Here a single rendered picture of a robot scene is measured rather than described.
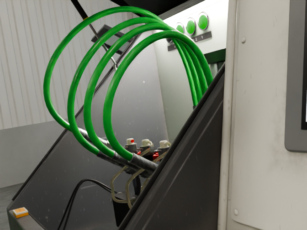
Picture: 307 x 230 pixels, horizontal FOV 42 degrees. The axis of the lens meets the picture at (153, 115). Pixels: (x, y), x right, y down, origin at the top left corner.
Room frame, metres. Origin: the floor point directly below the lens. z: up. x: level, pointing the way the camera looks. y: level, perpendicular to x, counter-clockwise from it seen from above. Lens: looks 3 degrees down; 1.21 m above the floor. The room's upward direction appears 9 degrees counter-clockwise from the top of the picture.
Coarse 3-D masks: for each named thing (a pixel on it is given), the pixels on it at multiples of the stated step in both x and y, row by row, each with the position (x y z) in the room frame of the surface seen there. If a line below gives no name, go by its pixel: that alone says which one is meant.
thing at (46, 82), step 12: (108, 12) 0.93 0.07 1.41; (144, 12) 0.97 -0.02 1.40; (84, 24) 0.90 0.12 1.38; (72, 36) 0.88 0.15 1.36; (60, 48) 0.87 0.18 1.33; (180, 48) 1.01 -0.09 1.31; (48, 72) 0.85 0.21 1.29; (48, 84) 0.85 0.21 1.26; (192, 84) 1.02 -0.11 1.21; (48, 96) 0.85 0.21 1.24; (192, 96) 1.02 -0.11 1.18; (48, 108) 0.85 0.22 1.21; (60, 120) 0.86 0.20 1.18; (72, 132) 0.87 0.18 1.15
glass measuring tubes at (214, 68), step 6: (222, 48) 0.97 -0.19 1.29; (204, 54) 1.03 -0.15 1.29; (210, 54) 1.01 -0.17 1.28; (216, 54) 0.99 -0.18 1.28; (222, 54) 0.97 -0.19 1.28; (210, 60) 1.02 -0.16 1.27; (216, 60) 0.99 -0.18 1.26; (222, 60) 0.97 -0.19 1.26; (210, 66) 1.03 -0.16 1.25; (216, 66) 1.02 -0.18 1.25; (216, 72) 1.02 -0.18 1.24
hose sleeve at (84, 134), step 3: (81, 129) 0.88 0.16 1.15; (81, 132) 0.87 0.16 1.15; (84, 132) 0.88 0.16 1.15; (84, 135) 0.88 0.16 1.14; (87, 135) 0.88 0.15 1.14; (87, 138) 0.88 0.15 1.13; (99, 138) 0.89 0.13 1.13; (90, 141) 0.89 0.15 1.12; (102, 141) 0.89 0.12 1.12; (105, 141) 0.90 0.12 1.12; (105, 144) 0.90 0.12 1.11
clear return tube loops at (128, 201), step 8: (152, 144) 0.83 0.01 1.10; (168, 144) 0.77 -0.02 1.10; (144, 152) 0.81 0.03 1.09; (136, 176) 0.71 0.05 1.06; (112, 184) 0.77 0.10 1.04; (128, 184) 0.70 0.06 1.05; (144, 184) 0.64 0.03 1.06; (112, 192) 0.77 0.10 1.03; (128, 192) 0.70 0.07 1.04; (120, 200) 0.76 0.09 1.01; (128, 200) 0.70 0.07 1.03
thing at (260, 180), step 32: (256, 0) 0.58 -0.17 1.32; (288, 0) 0.53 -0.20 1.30; (256, 32) 0.57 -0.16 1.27; (288, 32) 0.52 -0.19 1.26; (256, 64) 0.57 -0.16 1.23; (224, 96) 0.62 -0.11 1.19; (256, 96) 0.56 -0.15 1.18; (224, 128) 0.61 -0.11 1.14; (256, 128) 0.55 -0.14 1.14; (224, 160) 0.61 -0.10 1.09; (256, 160) 0.54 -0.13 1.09; (288, 160) 0.49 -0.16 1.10; (224, 192) 0.60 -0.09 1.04; (256, 192) 0.54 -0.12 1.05; (288, 192) 0.49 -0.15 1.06; (224, 224) 0.60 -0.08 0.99; (256, 224) 0.53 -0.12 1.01; (288, 224) 0.48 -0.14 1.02
